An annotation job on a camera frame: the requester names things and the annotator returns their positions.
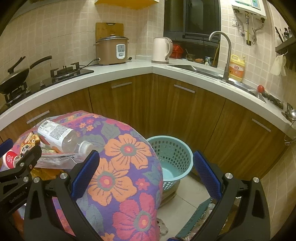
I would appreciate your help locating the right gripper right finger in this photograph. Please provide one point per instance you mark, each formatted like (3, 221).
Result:
(251, 221)

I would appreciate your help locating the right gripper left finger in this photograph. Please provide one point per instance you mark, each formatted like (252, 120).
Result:
(41, 220)

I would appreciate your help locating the clear plastic packaging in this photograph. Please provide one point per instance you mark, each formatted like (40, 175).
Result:
(50, 159)

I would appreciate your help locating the panda snack wrapper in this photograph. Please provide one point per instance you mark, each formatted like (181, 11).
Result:
(29, 142)

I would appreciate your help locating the clear plastic bottle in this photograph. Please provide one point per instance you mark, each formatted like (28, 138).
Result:
(64, 139)

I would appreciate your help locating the teal plastic waste basket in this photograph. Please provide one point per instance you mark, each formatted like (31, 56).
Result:
(175, 157)

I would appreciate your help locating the black wok pan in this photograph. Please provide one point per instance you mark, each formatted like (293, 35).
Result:
(16, 78)

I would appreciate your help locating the black gas stove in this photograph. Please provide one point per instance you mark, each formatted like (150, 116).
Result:
(57, 75)

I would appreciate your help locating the steel sink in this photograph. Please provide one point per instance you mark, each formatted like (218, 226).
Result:
(217, 76)

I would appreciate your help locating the red tomato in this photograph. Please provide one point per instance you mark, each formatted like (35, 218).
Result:
(260, 89)

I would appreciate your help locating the yellow detergent bottle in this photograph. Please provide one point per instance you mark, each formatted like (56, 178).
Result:
(236, 67)

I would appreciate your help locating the white hanging cloth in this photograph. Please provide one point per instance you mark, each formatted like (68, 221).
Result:
(278, 67)

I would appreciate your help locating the brown rice cooker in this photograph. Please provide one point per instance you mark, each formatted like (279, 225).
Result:
(112, 50)

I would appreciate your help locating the wooden cutting board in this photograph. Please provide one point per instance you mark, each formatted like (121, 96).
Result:
(103, 30)

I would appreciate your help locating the red container on sill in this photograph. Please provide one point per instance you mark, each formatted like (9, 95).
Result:
(177, 52)

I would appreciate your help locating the white electric kettle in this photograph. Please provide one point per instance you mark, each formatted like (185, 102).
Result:
(161, 50)

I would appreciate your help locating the dark window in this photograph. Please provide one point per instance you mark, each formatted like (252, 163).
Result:
(191, 20)

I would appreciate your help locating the white water heater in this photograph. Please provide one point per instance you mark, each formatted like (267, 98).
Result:
(254, 7)

